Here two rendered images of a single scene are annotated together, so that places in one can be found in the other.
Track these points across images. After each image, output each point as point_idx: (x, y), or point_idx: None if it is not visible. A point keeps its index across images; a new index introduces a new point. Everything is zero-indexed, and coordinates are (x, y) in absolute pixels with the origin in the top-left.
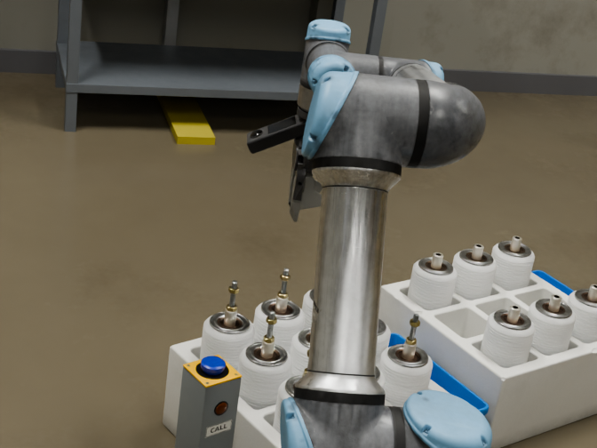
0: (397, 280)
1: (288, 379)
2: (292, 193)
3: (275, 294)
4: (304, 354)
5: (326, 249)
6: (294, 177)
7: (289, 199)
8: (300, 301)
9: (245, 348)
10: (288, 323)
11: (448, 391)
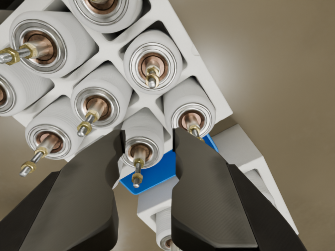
0: (332, 149)
1: (2, 72)
2: (81, 177)
3: (331, 59)
4: (72, 91)
5: None
6: (77, 240)
7: (177, 134)
8: (316, 79)
9: (48, 19)
10: (127, 76)
11: (162, 172)
